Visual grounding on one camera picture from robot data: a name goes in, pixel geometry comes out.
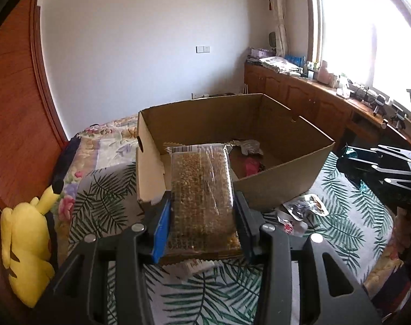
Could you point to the teal candy wrapper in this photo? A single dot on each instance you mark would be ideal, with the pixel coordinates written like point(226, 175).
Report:
point(365, 187)

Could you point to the small round mirror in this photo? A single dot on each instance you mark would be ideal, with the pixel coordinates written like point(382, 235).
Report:
point(272, 39)

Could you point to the purple box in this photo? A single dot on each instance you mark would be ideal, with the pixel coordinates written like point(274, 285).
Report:
point(261, 53)

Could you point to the white wall socket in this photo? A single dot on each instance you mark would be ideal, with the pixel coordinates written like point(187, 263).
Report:
point(199, 95)

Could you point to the patterned curtain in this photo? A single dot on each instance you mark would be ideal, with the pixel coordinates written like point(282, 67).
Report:
point(276, 10)

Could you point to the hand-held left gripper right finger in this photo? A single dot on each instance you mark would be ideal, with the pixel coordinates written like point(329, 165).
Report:
point(246, 223)

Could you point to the leaf print bedsheet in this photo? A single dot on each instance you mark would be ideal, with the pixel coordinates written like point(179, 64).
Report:
point(344, 223)

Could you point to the magenta snack packet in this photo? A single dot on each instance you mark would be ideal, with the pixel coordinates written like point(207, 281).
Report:
point(252, 166)

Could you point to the white wall switch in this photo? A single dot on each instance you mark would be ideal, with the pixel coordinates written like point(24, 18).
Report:
point(203, 49)

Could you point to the wooden sideboard cabinet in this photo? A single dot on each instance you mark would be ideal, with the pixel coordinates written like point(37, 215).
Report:
point(303, 98)

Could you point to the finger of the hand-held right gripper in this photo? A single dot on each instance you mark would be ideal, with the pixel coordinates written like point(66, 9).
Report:
point(378, 172)
point(395, 152)

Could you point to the clear grain bar packet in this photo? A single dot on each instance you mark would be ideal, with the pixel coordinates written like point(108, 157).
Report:
point(200, 203)

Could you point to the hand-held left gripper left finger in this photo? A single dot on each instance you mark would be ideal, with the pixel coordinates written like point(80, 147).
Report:
point(161, 230)

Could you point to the red white snack packet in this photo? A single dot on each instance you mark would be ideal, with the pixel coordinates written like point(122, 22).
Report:
point(291, 223)

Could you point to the flat silver snack packet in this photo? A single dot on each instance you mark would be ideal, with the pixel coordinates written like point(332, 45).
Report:
point(307, 204)

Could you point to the dark cloth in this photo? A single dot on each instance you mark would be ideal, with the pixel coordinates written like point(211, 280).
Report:
point(70, 152)

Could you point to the floral quilt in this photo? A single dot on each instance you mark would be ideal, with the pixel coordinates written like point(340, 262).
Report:
point(100, 142)

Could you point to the wooden framed window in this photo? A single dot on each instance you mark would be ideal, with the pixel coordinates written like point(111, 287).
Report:
point(368, 30)

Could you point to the blue box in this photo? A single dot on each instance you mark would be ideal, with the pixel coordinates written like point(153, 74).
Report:
point(296, 59)

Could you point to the pink bottle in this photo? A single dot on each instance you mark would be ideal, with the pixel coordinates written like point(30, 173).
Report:
point(324, 72)

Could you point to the stack of papers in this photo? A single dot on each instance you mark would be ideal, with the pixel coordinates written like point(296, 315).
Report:
point(278, 63)

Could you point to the yellow plush toy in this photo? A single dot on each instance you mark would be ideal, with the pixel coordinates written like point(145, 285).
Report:
point(26, 247)

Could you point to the wooden headboard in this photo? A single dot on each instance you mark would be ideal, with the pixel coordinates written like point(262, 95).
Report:
point(16, 91)

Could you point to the silver foil packet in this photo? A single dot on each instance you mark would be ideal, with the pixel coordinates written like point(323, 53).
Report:
point(251, 147)

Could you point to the brown cardboard box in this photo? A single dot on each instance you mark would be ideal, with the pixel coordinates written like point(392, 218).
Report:
point(280, 179)

